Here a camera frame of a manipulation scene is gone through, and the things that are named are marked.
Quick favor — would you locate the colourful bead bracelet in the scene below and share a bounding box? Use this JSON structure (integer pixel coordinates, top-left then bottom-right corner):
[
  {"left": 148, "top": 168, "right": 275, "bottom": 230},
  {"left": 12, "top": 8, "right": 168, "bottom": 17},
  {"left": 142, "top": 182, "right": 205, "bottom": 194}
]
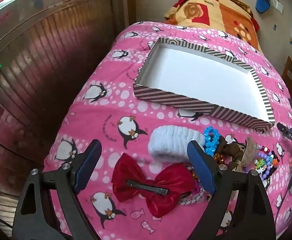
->
[{"left": 253, "top": 155, "right": 279, "bottom": 180}]

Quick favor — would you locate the light blue fluffy scrunchie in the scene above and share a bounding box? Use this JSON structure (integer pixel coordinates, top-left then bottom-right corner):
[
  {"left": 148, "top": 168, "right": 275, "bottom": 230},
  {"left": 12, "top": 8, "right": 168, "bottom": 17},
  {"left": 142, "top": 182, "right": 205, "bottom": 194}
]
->
[{"left": 147, "top": 126, "right": 206, "bottom": 160}]

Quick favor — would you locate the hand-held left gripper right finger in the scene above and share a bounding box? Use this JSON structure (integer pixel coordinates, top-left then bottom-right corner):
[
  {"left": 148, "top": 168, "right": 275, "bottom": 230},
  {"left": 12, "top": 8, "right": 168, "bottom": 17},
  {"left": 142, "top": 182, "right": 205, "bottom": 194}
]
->
[{"left": 186, "top": 140, "right": 276, "bottom": 240}]

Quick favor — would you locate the brown bow hair tie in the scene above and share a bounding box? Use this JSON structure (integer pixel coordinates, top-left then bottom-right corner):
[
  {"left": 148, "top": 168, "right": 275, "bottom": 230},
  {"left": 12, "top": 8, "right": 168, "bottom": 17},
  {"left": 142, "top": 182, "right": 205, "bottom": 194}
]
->
[{"left": 220, "top": 135, "right": 259, "bottom": 173}]

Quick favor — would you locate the red velvet bow hair clip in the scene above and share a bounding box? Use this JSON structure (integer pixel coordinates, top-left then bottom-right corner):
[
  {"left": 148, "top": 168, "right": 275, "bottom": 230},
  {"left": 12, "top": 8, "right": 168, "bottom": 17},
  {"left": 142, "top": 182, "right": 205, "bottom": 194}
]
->
[{"left": 111, "top": 152, "right": 199, "bottom": 218}]

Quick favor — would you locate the purple bead bracelet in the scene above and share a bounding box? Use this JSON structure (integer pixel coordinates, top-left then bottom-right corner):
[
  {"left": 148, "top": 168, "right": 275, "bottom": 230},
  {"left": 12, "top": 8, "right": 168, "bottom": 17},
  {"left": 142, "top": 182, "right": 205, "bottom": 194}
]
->
[{"left": 256, "top": 144, "right": 274, "bottom": 163}]

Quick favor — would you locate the orange bead bracelet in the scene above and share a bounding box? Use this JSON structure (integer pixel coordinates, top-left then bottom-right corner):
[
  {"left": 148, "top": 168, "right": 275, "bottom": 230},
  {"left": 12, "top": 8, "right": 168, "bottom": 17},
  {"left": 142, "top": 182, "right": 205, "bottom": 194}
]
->
[{"left": 212, "top": 154, "right": 228, "bottom": 166}]

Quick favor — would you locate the pink penguin blanket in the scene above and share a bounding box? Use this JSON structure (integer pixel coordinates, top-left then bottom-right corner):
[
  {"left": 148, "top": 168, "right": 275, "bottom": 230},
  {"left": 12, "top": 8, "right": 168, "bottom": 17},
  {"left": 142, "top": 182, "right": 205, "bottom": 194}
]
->
[{"left": 43, "top": 21, "right": 292, "bottom": 240}]

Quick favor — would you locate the blue bead bracelet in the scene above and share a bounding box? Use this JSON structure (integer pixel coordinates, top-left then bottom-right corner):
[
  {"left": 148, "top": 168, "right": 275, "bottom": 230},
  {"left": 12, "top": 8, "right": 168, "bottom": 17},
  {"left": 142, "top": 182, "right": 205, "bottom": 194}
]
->
[{"left": 202, "top": 126, "right": 221, "bottom": 155}]

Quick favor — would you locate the striped cardboard box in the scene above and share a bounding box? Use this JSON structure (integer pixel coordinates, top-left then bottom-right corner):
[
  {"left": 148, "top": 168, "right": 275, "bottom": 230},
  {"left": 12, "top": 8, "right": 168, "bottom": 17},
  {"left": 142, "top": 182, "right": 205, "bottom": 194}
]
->
[{"left": 133, "top": 37, "right": 276, "bottom": 133}]

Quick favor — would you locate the orange floral blanket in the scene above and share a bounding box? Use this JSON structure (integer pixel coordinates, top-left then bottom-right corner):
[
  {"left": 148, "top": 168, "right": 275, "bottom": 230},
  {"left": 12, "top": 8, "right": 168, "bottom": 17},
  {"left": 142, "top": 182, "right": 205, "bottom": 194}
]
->
[{"left": 164, "top": 0, "right": 263, "bottom": 53}]

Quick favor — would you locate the white wall switch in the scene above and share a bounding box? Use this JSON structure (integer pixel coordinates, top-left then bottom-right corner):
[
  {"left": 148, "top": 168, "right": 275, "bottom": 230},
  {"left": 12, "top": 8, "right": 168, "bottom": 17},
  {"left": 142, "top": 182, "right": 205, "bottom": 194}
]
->
[{"left": 271, "top": 0, "right": 284, "bottom": 14}]

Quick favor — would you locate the grey white woven bracelet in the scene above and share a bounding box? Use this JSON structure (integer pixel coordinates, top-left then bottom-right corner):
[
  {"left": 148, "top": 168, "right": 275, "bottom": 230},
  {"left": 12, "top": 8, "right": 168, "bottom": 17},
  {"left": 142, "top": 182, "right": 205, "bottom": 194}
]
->
[{"left": 178, "top": 189, "right": 209, "bottom": 205}]

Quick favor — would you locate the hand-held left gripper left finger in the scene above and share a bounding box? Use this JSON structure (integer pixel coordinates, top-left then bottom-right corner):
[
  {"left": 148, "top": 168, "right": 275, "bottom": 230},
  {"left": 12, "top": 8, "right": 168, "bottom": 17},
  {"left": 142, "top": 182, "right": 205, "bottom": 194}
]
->
[{"left": 12, "top": 139, "right": 103, "bottom": 240}]

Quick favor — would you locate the magenta hair tie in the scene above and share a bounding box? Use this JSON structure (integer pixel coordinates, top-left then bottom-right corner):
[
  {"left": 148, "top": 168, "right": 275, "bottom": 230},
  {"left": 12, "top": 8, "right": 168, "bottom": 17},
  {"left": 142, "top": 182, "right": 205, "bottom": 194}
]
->
[{"left": 186, "top": 166, "right": 203, "bottom": 196}]

